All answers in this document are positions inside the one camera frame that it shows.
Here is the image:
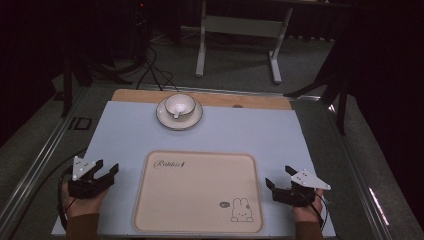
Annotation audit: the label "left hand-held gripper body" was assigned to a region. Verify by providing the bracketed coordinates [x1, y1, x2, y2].
[67, 155, 112, 200]

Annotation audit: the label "white cup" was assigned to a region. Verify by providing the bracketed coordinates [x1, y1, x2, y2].
[164, 93, 197, 120]

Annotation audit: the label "black equipment tower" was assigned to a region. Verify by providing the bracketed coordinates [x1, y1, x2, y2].
[131, 0, 152, 65]

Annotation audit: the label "aluminium rail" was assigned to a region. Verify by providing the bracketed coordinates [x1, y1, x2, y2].
[0, 85, 92, 232]
[319, 99, 395, 240]

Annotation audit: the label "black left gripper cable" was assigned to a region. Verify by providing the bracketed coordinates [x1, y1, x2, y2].
[57, 166, 76, 232]

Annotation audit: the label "black tripod stand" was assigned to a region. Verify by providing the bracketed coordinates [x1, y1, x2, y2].
[60, 53, 134, 118]
[284, 33, 355, 136]

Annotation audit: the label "black floor cables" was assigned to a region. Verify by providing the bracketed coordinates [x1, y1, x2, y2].
[135, 43, 180, 93]

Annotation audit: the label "white saucer with dark rim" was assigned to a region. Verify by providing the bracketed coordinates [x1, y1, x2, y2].
[155, 96, 204, 132]

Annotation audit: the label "beige tray with rabbit print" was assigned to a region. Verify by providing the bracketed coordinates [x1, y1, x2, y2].
[132, 149, 265, 235]

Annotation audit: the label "light blue table mat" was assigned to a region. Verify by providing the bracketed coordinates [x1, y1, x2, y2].
[51, 100, 337, 239]

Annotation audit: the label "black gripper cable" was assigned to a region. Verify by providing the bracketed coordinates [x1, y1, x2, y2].
[57, 166, 76, 232]
[309, 189, 330, 232]

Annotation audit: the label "white metal stand frame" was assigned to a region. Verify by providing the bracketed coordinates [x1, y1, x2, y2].
[195, 0, 295, 85]

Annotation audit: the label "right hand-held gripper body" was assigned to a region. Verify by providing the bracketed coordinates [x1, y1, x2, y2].
[272, 168, 332, 208]

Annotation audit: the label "person's right hand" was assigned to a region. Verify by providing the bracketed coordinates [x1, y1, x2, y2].
[291, 188, 325, 224]

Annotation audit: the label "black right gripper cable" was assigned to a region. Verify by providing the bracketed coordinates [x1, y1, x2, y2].
[309, 189, 330, 232]

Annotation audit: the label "person's left hand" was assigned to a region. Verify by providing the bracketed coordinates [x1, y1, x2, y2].
[61, 181, 110, 219]

